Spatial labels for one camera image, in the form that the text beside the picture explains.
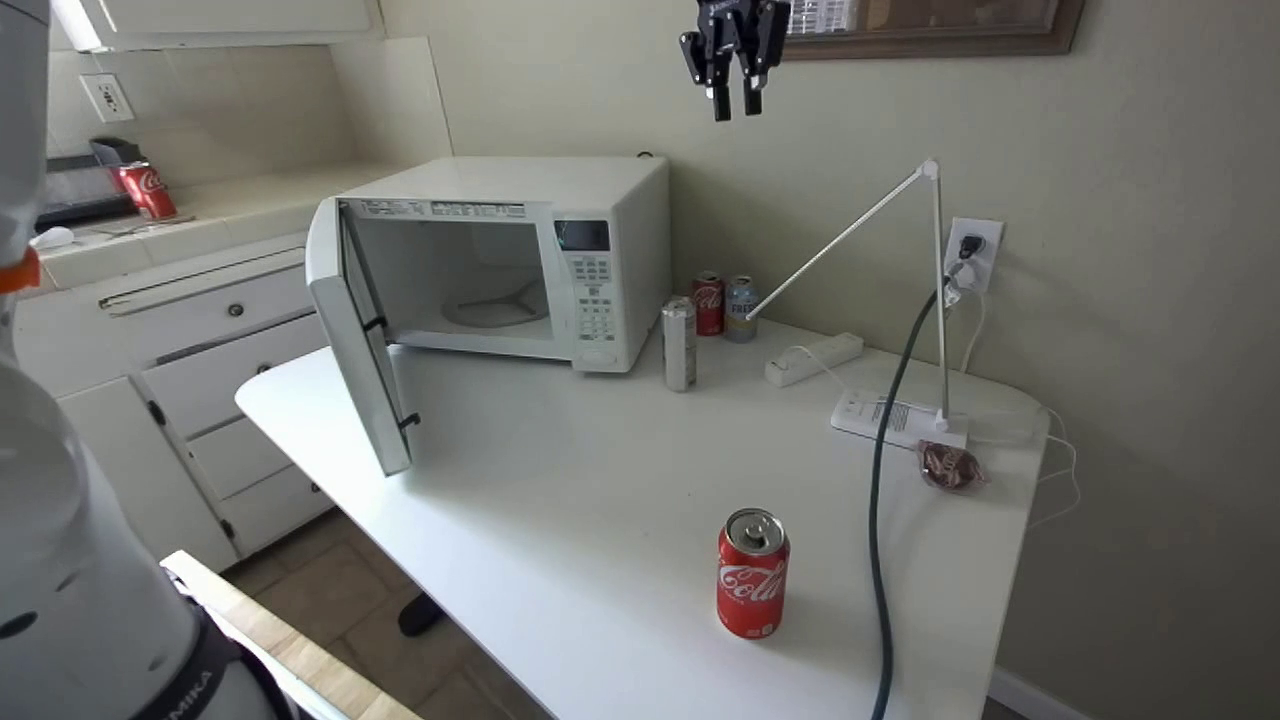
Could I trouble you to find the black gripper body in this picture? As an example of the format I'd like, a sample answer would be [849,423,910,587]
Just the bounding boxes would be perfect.
[692,0,796,47]

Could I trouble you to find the white desk lamp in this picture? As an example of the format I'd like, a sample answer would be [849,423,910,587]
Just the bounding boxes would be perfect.
[741,156,971,453]

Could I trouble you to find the framed building picture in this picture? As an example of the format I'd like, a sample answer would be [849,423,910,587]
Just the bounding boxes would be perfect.
[782,0,1093,63]

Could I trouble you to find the small red soda can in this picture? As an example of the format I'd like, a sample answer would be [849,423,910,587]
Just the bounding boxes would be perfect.
[690,270,733,340]

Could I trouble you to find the white microwave oven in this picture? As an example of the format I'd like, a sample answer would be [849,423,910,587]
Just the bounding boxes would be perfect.
[299,151,676,479]

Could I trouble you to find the silver soda can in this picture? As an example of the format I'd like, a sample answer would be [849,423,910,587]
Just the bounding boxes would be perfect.
[720,271,765,349]

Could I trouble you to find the white cylindrical container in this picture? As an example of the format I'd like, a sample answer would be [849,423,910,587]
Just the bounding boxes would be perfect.
[659,294,702,395]

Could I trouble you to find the white plain power strip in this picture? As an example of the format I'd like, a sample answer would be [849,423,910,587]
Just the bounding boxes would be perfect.
[761,329,867,392]

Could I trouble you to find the white power strip with label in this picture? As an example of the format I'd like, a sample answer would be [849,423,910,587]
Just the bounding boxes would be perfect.
[827,385,939,450]

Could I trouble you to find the dark reddish small object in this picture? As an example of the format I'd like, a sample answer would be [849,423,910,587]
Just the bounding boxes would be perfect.
[915,441,986,498]

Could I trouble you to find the red Coca-Cola can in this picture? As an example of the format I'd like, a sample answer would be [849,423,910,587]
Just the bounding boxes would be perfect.
[714,505,793,644]

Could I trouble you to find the red cup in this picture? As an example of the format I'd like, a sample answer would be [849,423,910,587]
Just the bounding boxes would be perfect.
[114,156,186,224]

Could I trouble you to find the white kitchen drawer cabinet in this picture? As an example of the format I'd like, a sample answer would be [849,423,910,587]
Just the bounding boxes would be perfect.
[9,159,411,570]

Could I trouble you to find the black shoe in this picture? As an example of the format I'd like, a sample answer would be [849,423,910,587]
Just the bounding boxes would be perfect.
[397,587,453,642]

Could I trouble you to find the black countertop appliance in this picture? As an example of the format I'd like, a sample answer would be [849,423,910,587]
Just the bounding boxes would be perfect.
[29,131,145,231]

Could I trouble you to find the light wooden board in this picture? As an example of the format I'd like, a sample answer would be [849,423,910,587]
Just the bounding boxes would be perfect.
[155,547,422,720]

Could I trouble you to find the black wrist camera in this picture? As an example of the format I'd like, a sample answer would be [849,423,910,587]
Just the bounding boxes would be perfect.
[676,26,714,87]

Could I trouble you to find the white wall outlet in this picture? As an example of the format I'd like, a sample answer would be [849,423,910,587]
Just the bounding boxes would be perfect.
[939,214,1008,307]

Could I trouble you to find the dark green power cable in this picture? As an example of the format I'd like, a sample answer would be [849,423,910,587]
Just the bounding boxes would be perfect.
[865,283,947,720]

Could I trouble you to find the thin white cord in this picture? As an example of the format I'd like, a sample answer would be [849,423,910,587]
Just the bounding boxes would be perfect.
[958,295,1088,529]

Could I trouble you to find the white wall switch plate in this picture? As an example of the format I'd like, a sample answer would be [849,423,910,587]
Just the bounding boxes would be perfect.
[77,69,140,130]

